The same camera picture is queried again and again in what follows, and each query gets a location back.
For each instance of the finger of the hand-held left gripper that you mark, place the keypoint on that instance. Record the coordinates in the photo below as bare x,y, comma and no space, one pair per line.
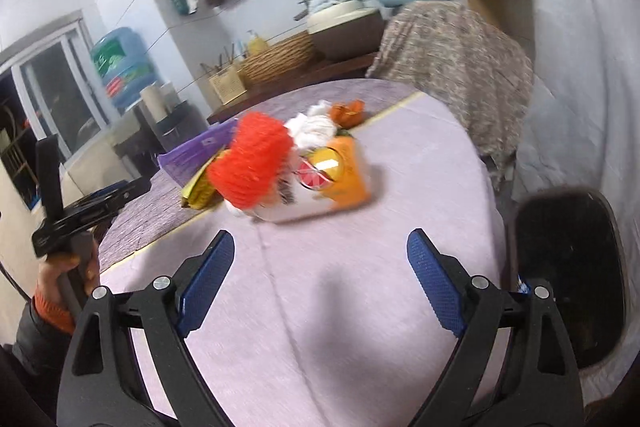
117,197

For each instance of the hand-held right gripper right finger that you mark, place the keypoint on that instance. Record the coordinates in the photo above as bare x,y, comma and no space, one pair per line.
434,279

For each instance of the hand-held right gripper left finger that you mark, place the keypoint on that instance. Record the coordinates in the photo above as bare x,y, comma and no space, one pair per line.
207,279

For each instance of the red foam fruit net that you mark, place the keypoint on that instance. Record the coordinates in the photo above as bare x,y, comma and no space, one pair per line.
250,162

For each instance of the black trash bin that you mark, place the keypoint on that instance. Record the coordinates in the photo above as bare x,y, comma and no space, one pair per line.
565,267

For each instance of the white orange snack packet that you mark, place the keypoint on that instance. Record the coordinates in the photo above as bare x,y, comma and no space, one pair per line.
330,187

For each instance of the white tissue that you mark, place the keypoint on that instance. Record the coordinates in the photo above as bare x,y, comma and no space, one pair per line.
312,127

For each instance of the orange peel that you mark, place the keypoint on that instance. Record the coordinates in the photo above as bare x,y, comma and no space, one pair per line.
347,112

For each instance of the person's left forearm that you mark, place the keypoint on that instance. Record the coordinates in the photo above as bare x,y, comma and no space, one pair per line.
37,337

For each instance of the person's left hand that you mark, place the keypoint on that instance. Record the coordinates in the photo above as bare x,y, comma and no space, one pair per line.
55,279

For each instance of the black water dispenser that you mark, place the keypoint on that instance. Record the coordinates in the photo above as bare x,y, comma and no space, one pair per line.
150,137

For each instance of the paper cup dispenser tube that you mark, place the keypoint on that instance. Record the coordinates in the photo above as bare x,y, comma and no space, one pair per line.
154,102

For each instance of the window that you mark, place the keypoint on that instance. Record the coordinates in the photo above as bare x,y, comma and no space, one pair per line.
55,92

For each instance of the blue water jug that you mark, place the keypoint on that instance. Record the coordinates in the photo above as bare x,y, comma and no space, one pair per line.
122,67

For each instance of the chopstick holder box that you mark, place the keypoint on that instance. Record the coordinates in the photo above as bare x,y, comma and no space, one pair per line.
227,84

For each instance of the yellow soap bottle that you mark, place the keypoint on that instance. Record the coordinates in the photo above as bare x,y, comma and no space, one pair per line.
256,43

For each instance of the wicker basket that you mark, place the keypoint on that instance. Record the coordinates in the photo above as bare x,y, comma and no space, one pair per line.
280,59

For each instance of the floral patterned cloth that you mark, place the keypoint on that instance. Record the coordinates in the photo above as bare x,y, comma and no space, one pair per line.
450,67

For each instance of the dark wooden counter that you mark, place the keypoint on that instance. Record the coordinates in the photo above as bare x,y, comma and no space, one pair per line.
300,77

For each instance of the white cover cloth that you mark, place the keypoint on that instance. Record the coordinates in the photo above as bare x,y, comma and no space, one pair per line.
585,82

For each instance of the brown wash basin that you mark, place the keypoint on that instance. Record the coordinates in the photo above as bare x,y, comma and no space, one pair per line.
345,32

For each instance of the metal faucet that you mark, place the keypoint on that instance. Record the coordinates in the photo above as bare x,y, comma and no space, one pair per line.
302,7

